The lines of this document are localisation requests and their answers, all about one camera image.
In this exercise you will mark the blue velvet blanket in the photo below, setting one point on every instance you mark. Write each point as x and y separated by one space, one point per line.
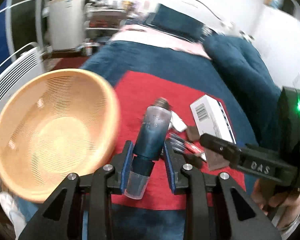
233 73

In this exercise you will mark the pink bed sheet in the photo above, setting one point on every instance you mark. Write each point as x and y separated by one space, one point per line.
148 36

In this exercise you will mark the blue pillow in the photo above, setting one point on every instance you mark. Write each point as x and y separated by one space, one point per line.
175 23

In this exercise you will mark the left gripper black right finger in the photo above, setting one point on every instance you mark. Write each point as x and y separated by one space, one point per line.
216 206

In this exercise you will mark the cluttered white shelf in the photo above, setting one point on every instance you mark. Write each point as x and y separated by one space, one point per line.
101 21

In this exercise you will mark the person's right hand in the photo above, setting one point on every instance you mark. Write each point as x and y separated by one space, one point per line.
291 202

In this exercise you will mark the tan woven plastic basket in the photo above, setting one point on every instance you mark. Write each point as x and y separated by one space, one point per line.
65 121

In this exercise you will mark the white panel heater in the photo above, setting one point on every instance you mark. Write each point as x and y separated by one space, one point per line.
25 68

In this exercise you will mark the white power adapter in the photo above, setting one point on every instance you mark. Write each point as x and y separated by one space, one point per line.
177 123

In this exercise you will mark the white medicine box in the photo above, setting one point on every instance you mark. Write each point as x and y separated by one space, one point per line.
210 117

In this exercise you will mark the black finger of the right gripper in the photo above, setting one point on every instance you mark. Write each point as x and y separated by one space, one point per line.
227 150

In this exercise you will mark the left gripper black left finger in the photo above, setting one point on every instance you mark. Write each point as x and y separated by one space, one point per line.
61 215

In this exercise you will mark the white cylindrical appliance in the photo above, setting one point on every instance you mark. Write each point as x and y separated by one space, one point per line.
66 24

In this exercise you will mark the blue spray bottle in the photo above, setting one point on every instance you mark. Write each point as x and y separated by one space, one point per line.
148 147

